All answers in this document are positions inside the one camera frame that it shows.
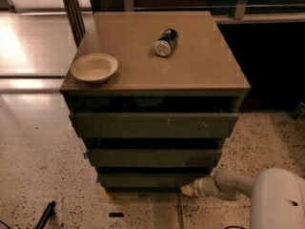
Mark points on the blue tape piece upper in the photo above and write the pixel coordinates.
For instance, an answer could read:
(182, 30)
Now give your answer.
(85, 155)

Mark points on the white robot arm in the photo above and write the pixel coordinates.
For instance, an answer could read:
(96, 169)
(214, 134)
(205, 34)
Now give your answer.
(277, 195)

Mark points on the beige paper bowl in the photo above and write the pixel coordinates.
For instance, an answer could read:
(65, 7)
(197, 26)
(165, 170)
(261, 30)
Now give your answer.
(94, 68)

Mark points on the black tape on floor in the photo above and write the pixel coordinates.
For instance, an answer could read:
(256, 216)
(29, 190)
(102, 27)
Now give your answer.
(116, 215)

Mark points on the metal railing frame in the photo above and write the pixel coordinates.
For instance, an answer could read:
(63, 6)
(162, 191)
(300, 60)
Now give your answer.
(224, 11)

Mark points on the dark soda can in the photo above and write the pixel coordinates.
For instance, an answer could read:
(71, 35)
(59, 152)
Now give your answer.
(166, 43)

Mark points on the drawer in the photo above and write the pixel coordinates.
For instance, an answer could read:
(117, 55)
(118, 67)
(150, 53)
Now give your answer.
(140, 181)
(156, 158)
(127, 125)

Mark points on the brown drawer cabinet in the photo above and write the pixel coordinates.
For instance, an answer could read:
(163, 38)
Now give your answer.
(201, 75)

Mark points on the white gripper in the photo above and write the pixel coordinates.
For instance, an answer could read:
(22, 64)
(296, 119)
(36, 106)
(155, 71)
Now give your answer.
(199, 188)

